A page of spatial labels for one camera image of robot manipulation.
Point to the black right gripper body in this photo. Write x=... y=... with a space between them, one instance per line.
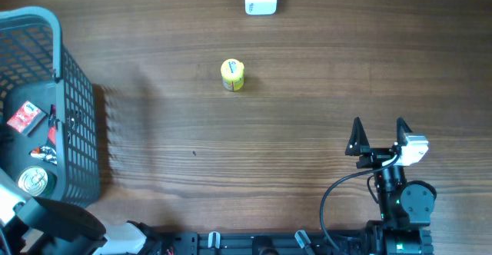
x=375 y=157

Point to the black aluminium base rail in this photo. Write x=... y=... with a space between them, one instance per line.
x=357 y=242

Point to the teal tin can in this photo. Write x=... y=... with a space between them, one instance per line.
x=37 y=181

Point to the grey plastic shopping basket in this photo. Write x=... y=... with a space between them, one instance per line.
x=37 y=67

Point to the yellow cylindrical container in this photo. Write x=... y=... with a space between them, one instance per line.
x=232 y=73

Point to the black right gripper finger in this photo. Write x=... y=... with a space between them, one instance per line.
x=358 y=143
x=402 y=131

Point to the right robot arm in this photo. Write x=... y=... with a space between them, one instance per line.
x=405 y=206

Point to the red snack box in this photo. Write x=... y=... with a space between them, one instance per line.
x=26 y=118

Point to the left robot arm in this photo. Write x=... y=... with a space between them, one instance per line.
x=67 y=228

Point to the red silver foil packet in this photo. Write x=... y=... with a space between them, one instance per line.
x=45 y=153

